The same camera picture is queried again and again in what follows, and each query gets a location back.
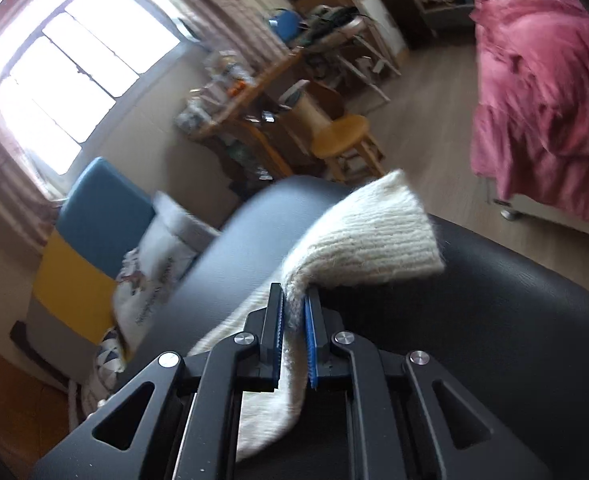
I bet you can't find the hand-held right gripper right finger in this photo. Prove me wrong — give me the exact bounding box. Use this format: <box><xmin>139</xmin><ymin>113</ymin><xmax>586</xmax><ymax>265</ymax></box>
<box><xmin>304</xmin><ymin>290</ymin><xmax>555</xmax><ymax>480</ymax></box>

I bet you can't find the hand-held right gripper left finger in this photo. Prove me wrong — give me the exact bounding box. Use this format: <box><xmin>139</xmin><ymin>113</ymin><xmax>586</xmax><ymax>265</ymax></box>
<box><xmin>29</xmin><ymin>284</ymin><xmax>285</xmax><ymax>480</ymax></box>

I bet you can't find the cream knit sweater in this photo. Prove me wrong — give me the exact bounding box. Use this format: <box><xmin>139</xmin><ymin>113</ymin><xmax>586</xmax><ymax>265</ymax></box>
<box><xmin>187</xmin><ymin>169</ymin><xmax>446</xmax><ymax>463</ymax></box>

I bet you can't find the grey deer print pillow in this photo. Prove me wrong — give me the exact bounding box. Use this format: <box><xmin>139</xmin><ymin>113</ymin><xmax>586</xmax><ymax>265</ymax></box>
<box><xmin>112</xmin><ymin>191</ymin><xmax>221</xmax><ymax>356</ymax></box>

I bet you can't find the triangle pattern pillow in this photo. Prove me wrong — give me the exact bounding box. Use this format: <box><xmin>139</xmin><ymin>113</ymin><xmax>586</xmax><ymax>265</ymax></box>
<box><xmin>82</xmin><ymin>327</ymin><xmax>128</xmax><ymax>411</ymax></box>

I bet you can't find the small wooden chair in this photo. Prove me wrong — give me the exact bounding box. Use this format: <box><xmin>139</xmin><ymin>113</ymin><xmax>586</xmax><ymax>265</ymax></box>
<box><xmin>309</xmin><ymin>82</ymin><xmax>386</xmax><ymax>183</ymax></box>

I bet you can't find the blue yellow grey sofa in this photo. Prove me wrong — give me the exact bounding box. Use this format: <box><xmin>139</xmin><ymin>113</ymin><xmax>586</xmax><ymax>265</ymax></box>
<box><xmin>12</xmin><ymin>156</ymin><xmax>225</xmax><ymax>411</ymax></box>

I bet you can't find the brown paper bag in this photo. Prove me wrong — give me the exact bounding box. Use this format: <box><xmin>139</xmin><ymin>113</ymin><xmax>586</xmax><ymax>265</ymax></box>
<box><xmin>278</xmin><ymin>80</ymin><xmax>335</xmax><ymax>146</ymax></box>

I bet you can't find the wooden side table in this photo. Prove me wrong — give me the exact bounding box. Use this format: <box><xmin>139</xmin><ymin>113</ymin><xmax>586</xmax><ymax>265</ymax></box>
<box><xmin>177</xmin><ymin>47</ymin><xmax>325</xmax><ymax>181</ymax></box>

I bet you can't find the row of jars and bottles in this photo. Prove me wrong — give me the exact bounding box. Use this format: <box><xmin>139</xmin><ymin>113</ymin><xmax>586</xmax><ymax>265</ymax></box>
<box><xmin>177</xmin><ymin>50</ymin><xmax>255</xmax><ymax>131</ymax></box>

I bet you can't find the pink patterned curtain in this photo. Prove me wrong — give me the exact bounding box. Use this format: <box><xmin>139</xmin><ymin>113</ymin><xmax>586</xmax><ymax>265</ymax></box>
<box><xmin>0</xmin><ymin>65</ymin><xmax>75</xmax><ymax>256</ymax></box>
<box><xmin>139</xmin><ymin>0</ymin><xmax>295</xmax><ymax>66</ymax></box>

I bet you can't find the white cabinet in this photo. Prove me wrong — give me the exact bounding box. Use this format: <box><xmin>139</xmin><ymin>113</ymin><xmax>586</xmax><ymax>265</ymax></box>
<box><xmin>347</xmin><ymin>0</ymin><xmax>410</xmax><ymax>61</ymax></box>

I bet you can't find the red ruffled bedspread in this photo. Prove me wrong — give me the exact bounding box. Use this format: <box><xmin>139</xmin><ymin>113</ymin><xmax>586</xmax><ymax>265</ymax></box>
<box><xmin>469</xmin><ymin>0</ymin><xmax>589</xmax><ymax>243</ymax></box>

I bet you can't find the white framed window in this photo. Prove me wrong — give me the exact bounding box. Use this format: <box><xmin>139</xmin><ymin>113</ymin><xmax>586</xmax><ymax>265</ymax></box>
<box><xmin>0</xmin><ymin>0</ymin><xmax>182</xmax><ymax>161</ymax></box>

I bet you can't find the white low shelf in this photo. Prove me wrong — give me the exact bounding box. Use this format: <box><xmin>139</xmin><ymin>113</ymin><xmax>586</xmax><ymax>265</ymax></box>
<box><xmin>411</xmin><ymin>0</ymin><xmax>475</xmax><ymax>33</ymax></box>

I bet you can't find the beige bed frame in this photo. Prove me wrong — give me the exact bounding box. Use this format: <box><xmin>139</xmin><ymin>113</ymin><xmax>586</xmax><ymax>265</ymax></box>
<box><xmin>489</xmin><ymin>177</ymin><xmax>589</xmax><ymax>243</ymax></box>

